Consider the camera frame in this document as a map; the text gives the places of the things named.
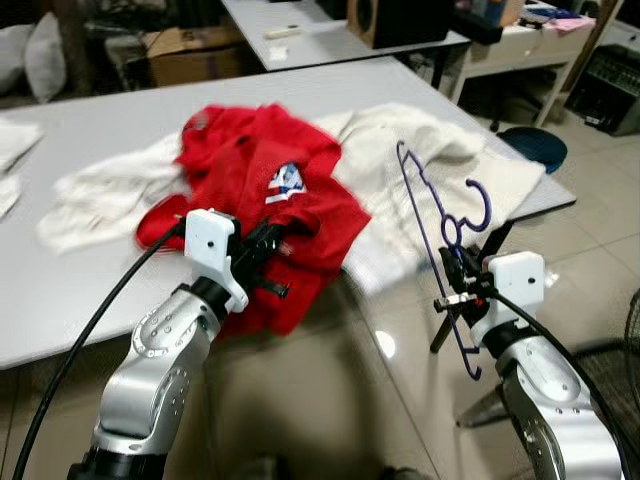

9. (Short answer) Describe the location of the purple wire hanger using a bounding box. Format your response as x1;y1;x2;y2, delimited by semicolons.
394;139;495;382

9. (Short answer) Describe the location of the red T-shirt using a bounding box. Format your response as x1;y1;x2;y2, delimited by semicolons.
136;102;374;338

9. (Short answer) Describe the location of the white denim jacket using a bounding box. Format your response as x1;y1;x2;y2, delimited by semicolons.
313;102;547;297

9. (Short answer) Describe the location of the blue round basin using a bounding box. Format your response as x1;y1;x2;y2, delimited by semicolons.
496;125;569;174

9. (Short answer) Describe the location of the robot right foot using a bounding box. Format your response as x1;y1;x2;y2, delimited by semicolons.
375;465;431;480

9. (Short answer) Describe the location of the brown cardboard box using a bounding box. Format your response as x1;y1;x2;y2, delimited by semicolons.
143;24;248;88

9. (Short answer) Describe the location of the white remote control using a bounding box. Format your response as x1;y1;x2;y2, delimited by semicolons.
263;26;302;42

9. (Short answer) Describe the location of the white desk with drawers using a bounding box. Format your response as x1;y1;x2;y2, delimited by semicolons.
450;0;613;129

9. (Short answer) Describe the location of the black audio device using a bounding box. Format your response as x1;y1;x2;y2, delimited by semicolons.
564;43;640;137

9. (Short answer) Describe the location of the black long speaker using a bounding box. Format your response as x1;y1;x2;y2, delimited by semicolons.
452;8;504;46

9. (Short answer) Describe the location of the wooden loudspeaker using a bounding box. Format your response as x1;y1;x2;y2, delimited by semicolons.
346;0;454;50

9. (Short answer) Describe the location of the white folded cloth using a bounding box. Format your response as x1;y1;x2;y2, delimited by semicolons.
0;175;21;221
0;118;46;171

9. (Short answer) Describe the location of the pink cloth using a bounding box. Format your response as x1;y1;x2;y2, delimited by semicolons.
545;15;596;33

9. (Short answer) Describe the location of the white pillow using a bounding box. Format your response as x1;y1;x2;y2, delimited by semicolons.
24;11;69;102
0;25;31;96

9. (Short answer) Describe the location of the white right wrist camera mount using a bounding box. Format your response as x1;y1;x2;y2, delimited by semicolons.
469;251;548;353

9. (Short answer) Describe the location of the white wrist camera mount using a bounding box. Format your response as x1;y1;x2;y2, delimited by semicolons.
182;207;250;315
469;251;548;353

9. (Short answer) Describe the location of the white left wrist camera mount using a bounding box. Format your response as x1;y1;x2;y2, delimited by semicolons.
182;207;250;315

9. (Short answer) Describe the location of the metal frame woven chair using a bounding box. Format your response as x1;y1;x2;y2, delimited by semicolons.
588;340;640;416

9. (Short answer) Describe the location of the black wire fan guard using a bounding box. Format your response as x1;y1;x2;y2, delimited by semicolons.
624;290;640;356

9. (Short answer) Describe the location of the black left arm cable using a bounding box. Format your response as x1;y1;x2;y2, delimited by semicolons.
8;220;191;480

